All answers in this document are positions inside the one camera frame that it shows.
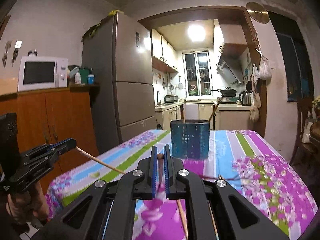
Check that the steel electric kettle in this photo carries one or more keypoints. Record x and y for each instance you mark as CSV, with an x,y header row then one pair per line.
x,y
245,98

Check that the blue perforated utensil holder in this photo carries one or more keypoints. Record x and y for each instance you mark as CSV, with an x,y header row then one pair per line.
x,y
190,138

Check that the kitchen window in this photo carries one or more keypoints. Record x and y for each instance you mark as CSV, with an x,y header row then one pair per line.
x,y
197,73

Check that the wooden chopstick right of centre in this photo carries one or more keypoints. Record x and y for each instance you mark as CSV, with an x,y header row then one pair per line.
x,y
182,216

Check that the silver grey refrigerator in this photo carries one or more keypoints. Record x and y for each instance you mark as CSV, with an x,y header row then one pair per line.
x,y
118,50

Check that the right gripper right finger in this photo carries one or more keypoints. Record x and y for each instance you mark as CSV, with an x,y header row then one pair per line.
x,y
173,187

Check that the person's left hand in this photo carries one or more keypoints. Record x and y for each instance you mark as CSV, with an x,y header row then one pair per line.
x,y
21,206

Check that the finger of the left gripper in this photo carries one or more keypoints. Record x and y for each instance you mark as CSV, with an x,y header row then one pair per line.
x,y
51,156
62,146

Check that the white hanging plastic bag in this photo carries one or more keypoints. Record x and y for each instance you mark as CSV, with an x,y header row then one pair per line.
x,y
264,71

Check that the round ceiling lamp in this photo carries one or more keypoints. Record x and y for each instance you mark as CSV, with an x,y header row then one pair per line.
x,y
196,33

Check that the white microwave oven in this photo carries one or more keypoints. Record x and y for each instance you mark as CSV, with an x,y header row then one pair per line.
x,y
42,72

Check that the orange wooden cabinet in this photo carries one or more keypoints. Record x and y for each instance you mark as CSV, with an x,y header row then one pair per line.
x,y
50,115

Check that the steel range hood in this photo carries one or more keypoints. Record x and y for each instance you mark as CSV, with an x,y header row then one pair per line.
x,y
230,69

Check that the round gold wall clock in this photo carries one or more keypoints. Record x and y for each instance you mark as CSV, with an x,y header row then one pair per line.
x,y
257,12

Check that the green container on cabinet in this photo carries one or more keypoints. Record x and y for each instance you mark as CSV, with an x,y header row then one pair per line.
x,y
84,72

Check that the blue lidded jar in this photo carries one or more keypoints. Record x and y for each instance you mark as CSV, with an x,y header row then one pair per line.
x,y
90,79

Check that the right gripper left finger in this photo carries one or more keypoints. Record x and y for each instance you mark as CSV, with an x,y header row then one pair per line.
x,y
144,186

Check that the white bottle on cabinet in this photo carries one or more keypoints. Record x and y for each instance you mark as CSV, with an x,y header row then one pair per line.
x,y
77,78

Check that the flower pot on sideboard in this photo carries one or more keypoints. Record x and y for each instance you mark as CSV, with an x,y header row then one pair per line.
x,y
316,106

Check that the black wok on stove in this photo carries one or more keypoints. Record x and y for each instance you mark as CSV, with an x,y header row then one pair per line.
x,y
228,92

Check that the dark wooden chair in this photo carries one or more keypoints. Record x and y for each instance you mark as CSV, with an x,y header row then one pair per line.
x,y
304,108

